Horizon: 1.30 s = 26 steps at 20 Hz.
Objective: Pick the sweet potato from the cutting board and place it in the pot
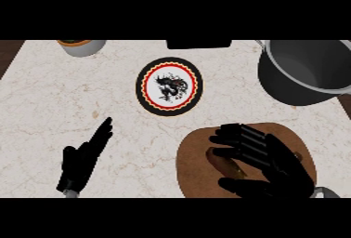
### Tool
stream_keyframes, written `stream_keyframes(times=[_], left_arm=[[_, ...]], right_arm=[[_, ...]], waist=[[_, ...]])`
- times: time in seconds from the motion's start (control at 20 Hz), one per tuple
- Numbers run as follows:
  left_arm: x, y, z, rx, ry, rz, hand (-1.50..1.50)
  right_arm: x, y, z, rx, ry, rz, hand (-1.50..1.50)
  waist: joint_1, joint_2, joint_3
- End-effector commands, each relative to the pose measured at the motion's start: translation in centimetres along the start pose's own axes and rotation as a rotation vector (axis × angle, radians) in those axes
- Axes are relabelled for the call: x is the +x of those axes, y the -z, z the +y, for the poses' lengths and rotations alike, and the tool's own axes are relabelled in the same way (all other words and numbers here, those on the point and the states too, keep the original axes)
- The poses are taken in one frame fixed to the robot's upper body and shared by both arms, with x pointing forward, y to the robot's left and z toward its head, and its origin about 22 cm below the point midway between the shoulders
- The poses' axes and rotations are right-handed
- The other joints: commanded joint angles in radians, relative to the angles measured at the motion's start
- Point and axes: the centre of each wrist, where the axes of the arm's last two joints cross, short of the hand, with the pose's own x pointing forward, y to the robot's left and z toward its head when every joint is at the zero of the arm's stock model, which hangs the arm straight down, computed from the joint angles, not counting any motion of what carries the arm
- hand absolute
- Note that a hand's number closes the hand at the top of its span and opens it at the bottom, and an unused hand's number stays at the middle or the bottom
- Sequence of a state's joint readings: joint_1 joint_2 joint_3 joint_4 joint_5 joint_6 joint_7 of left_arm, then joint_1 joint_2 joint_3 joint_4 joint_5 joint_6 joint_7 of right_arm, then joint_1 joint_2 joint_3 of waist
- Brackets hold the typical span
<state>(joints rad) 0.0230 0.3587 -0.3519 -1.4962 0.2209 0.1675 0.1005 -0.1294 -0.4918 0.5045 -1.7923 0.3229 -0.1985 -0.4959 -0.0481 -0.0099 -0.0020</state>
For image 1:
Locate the dark grey metal pot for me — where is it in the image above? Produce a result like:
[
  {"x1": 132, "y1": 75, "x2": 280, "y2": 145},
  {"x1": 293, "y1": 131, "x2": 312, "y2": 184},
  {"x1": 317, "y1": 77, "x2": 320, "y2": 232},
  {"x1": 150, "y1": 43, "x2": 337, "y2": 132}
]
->
[{"x1": 255, "y1": 39, "x2": 351, "y2": 107}]

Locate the brown sweet potato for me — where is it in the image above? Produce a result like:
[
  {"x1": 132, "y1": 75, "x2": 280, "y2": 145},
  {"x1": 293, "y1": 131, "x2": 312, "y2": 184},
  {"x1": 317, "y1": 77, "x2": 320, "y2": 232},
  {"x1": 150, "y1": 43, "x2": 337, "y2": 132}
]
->
[{"x1": 205, "y1": 146, "x2": 249, "y2": 180}]

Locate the brown wooden cutting board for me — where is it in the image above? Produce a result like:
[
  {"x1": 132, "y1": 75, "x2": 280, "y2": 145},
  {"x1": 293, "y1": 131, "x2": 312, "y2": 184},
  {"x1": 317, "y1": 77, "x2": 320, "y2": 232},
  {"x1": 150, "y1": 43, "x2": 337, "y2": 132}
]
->
[{"x1": 175, "y1": 122, "x2": 318, "y2": 199}]

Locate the black rectangular appliance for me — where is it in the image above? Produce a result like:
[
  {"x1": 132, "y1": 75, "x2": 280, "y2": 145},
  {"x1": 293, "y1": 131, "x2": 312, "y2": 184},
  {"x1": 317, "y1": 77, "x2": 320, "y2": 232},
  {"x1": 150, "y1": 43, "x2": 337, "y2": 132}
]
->
[{"x1": 165, "y1": 39, "x2": 233, "y2": 50}]

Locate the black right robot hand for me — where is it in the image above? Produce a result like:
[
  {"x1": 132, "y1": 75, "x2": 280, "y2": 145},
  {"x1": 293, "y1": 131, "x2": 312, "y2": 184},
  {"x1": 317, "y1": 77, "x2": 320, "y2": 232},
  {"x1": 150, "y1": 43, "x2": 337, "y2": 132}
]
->
[{"x1": 208, "y1": 123, "x2": 317, "y2": 199}]

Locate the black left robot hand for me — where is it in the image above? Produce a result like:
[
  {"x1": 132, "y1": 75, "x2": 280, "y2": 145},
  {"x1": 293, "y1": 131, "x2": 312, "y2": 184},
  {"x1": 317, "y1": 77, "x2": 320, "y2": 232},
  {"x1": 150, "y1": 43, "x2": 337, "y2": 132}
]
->
[{"x1": 54, "y1": 116, "x2": 113, "y2": 194}]

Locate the round black patterned plate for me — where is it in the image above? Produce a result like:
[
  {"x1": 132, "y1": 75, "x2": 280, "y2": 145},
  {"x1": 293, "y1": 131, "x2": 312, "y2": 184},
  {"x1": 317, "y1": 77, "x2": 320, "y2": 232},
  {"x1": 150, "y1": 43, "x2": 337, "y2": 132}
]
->
[{"x1": 134, "y1": 56, "x2": 205, "y2": 117}]

